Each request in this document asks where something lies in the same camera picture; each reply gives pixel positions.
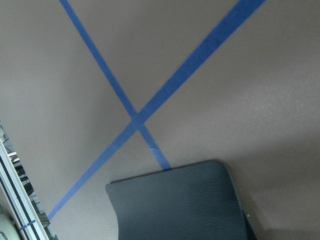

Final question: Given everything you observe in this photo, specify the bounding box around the blue tape line lengthwise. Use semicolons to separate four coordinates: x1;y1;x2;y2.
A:
48;0;264;220

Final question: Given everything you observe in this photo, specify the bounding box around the blue tape line crosswise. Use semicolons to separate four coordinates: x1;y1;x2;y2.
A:
60;0;172;171

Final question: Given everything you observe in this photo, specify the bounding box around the black mouse pad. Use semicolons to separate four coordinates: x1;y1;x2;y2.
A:
105;160;256;240

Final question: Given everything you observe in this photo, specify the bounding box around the aluminium frame rail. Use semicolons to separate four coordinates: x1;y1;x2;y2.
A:
0;143;49;240

